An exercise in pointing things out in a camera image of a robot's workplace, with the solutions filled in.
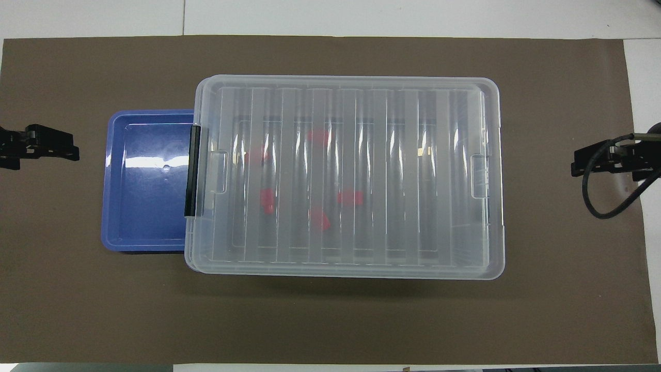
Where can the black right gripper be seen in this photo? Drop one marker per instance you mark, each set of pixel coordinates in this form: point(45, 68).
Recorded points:
point(643, 157)

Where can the blue plastic tray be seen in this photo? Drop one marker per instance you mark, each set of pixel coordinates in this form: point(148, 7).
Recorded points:
point(144, 206)

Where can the clear plastic storage box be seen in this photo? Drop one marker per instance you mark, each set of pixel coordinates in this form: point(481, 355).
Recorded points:
point(190, 243)

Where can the clear plastic box lid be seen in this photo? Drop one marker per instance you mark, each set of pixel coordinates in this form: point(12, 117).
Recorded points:
point(444, 170)

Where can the red block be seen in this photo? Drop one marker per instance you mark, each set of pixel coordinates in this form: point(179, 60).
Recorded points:
point(349, 197)
point(318, 135)
point(267, 200)
point(256, 155)
point(320, 219)

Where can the brown table mat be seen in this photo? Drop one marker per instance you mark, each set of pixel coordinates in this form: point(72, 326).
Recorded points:
point(330, 320)

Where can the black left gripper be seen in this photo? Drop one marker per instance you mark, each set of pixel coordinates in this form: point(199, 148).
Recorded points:
point(13, 147)

